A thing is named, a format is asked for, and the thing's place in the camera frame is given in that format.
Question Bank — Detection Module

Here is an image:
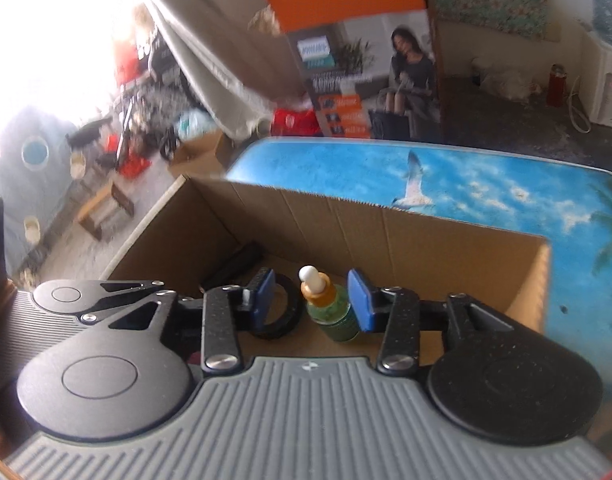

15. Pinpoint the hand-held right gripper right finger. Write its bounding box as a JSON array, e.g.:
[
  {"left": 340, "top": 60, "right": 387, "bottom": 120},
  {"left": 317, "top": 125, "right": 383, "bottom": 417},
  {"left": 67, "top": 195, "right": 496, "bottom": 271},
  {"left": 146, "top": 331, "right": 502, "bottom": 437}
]
[{"left": 347, "top": 268, "right": 518, "bottom": 377}]

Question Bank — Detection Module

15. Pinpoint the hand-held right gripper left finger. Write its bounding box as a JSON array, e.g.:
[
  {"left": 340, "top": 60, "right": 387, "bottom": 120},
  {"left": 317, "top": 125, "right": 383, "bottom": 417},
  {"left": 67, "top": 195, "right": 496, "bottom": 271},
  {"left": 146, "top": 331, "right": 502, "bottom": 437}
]
[{"left": 93, "top": 267, "right": 278, "bottom": 375}]

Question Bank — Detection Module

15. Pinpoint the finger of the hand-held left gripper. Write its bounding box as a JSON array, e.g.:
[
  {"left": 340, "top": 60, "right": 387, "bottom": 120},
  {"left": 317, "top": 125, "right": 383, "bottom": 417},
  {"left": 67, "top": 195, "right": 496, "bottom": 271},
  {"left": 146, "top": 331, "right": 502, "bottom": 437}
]
[{"left": 81, "top": 280, "right": 180, "bottom": 325}]

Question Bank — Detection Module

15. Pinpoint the green dropper bottle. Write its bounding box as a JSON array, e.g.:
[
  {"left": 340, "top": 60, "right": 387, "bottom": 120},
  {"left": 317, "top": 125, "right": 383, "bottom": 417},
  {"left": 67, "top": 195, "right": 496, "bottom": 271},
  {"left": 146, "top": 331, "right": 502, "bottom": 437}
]
[{"left": 298, "top": 266, "right": 362, "bottom": 344}]

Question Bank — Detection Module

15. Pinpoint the black tape roll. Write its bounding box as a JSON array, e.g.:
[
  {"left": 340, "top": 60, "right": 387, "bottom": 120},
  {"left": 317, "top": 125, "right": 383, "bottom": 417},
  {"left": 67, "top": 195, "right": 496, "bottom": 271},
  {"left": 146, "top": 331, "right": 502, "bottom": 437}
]
[{"left": 248, "top": 272, "right": 303, "bottom": 339}]

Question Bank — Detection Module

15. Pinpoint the black cylinder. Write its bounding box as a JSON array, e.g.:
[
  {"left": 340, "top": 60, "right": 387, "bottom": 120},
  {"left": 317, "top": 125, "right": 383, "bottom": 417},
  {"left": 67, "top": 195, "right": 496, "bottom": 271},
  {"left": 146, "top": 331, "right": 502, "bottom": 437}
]
[{"left": 201, "top": 242, "right": 263, "bottom": 287}]

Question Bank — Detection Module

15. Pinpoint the brown cardboard box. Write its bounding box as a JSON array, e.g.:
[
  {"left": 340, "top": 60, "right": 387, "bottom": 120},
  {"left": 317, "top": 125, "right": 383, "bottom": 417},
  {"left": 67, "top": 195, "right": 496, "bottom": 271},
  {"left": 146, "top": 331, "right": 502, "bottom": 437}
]
[{"left": 101, "top": 174, "right": 553, "bottom": 368}]

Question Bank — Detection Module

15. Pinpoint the wooden stool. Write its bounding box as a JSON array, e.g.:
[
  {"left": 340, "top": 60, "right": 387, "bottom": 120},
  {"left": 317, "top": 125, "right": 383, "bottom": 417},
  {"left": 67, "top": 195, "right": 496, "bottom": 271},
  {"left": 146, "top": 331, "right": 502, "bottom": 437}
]
[{"left": 76, "top": 179, "right": 137, "bottom": 242}]

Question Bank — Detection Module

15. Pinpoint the grey circle pattern mat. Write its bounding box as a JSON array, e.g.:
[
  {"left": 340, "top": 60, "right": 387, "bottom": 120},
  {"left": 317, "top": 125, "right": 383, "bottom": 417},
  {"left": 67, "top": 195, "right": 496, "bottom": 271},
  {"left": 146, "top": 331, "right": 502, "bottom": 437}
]
[{"left": 0, "top": 105, "right": 112, "bottom": 277}]

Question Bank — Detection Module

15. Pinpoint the red basket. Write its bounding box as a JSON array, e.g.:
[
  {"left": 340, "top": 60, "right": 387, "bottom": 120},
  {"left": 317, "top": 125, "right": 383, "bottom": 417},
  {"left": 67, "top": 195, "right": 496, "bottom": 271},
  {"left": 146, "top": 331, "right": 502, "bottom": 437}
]
[{"left": 117, "top": 154, "right": 153, "bottom": 179}]

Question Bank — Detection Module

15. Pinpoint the small cardboard box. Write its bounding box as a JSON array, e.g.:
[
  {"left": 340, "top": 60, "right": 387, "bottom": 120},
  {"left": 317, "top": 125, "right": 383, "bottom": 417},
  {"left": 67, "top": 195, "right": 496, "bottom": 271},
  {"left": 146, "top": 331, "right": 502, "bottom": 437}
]
[{"left": 167, "top": 130, "right": 237, "bottom": 182}]

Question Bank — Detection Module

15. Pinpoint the red bag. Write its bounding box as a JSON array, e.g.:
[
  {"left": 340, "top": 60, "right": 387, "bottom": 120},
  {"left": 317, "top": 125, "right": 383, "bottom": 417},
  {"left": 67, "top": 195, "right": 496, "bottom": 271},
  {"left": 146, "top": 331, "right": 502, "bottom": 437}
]
[{"left": 271, "top": 106, "right": 323, "bottom": 137}]

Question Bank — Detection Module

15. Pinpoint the white plastic bag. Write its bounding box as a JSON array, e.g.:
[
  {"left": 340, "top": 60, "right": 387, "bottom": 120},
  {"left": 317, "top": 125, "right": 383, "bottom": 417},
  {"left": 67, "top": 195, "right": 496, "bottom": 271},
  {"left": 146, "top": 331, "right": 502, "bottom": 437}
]
[{"left": 176, "top": 109, "right": 213, "bottom": 142}]

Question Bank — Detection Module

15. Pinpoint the grey curtain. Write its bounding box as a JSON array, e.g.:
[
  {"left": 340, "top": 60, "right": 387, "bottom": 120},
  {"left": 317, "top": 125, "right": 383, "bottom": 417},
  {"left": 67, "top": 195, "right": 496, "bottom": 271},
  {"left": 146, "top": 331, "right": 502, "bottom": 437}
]
[{"left": 146, "top": 0, "right": 309, "bottom": 138}]

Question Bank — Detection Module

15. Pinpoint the wheelchair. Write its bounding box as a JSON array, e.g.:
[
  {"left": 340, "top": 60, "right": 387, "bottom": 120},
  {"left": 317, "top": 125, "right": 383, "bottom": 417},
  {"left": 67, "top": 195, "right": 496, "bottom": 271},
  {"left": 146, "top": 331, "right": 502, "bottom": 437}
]
[{"left": 106, "top": 35, "right": 188, "bottom": 161}]

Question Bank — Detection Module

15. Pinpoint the clear plastic bag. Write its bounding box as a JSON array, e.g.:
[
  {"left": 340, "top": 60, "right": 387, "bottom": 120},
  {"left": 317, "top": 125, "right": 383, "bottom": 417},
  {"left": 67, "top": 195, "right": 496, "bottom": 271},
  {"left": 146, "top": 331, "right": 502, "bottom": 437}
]
[{"left": 470, "top": 57, "right": 543, "bottom": 101}]

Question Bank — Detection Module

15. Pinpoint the orange printed carton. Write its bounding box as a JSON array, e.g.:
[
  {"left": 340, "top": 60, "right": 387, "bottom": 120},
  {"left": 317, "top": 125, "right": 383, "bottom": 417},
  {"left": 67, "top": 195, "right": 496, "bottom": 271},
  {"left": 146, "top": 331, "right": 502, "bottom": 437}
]
[{"left": 256, "top": 0, "right": 445, "bottom": 144}]

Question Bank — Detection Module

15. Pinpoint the red thermos bottle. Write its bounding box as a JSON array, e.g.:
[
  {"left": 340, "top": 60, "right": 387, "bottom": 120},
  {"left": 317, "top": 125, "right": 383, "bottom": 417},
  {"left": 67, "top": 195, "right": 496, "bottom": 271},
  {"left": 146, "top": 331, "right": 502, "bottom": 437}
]
[{"left": 546, "top": 63, "right": 568, "bottom": 107}]

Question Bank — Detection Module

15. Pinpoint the white water dispenser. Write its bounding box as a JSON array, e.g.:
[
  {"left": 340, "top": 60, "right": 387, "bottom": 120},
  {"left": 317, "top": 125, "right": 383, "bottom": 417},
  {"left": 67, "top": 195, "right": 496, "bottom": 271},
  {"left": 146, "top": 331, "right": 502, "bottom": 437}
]
[{"left": 585, "top": 35, "right": 612, "bottom": 132}]

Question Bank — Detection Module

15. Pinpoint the white cable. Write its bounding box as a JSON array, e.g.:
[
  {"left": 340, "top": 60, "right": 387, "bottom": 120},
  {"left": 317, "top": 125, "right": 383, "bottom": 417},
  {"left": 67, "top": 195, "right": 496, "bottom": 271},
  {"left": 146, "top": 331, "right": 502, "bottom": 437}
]
[{"left": 567, "top": 79, "right": 593, "bottom": 134}]

